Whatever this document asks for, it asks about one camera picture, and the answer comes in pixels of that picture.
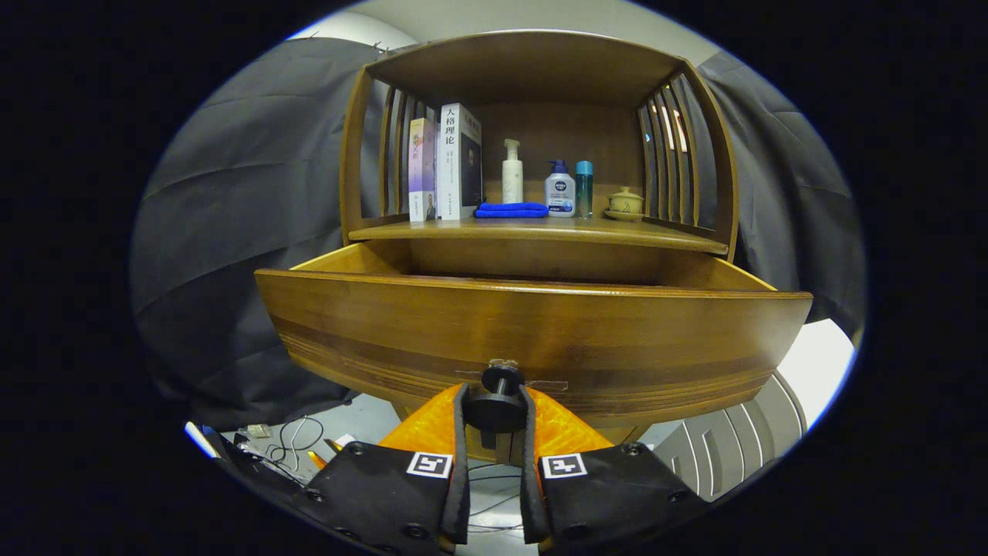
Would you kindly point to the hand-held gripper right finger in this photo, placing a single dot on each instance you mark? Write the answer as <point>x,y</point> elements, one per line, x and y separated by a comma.
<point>528,463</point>

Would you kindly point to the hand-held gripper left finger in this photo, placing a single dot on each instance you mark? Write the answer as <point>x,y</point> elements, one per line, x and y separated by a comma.
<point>461,463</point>

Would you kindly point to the brown wooden drawer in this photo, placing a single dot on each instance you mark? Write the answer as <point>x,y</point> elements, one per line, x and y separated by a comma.
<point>540,332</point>

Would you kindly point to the wooden countertop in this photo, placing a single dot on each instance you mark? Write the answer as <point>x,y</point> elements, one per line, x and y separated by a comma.
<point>540,230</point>

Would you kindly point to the brown wooden cabinet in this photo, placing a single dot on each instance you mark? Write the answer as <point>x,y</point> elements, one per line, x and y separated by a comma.
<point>556,131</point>

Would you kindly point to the small white floor box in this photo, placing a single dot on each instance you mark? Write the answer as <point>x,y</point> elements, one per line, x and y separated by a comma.
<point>258,430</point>

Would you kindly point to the folded blue cloth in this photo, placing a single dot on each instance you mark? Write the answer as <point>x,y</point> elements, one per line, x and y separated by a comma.
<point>509,210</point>

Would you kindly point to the white bottle with blue cap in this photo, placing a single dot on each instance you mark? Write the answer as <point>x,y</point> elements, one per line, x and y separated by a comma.
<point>559,193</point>

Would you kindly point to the teal bottle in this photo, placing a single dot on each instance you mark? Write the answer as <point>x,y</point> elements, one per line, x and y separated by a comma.
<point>584,193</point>

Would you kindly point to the tan lidded ceramic cup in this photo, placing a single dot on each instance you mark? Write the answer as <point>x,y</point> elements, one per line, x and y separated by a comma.
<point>625,205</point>

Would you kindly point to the white pump bottle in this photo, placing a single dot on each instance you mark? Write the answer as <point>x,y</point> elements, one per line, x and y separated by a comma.
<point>512,181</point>

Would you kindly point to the thick white book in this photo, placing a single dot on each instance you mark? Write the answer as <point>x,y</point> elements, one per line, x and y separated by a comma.
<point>451,177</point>

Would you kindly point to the purple book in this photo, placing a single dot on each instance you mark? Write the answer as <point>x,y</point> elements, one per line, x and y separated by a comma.
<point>422,170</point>

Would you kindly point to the white side table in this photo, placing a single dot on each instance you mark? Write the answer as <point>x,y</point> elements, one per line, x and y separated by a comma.
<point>818,355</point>

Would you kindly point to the black backdrop cloth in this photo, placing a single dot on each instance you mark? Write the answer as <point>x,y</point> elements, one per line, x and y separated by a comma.
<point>247,232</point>

